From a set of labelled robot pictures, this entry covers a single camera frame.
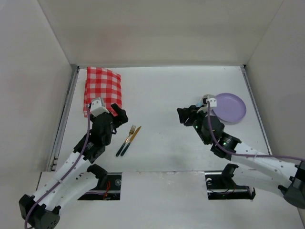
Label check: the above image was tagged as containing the blue mug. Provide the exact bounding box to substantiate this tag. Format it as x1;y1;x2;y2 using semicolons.
196;94;210;107

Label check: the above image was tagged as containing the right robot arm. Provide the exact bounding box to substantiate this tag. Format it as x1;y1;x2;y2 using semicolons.
177;105;305;209

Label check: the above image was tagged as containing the right aluminium rail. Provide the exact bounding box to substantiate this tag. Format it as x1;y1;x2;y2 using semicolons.
240;65;272;155

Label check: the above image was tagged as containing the gold fork green handle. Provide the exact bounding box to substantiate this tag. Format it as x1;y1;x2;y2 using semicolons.
115;125;136;157

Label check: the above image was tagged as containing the red checkered cloth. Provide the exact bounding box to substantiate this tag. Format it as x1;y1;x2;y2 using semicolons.
84;67;122;111

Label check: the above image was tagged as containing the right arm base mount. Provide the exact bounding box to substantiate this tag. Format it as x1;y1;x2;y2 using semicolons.
204;171;256;200

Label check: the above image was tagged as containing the aluminium rail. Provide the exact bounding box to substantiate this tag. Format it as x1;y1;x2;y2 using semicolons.
240;65;272;155
45;64;79;172

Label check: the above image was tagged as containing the purple plate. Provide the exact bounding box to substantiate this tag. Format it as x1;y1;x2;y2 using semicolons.
213;93;246;124

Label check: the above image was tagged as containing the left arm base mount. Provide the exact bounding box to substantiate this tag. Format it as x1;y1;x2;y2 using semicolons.
78;173;122;201

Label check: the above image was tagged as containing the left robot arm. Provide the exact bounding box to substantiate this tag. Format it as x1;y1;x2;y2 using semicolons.
19;99;128;229

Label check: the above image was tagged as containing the left aluminium rail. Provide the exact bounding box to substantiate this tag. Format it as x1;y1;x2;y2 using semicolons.
45;64;79;172

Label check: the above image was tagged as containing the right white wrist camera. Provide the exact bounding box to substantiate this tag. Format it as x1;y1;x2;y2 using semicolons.
202;94;217;108

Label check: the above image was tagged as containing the gold knife green handle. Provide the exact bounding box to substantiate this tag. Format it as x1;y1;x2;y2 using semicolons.
120;126;141;156

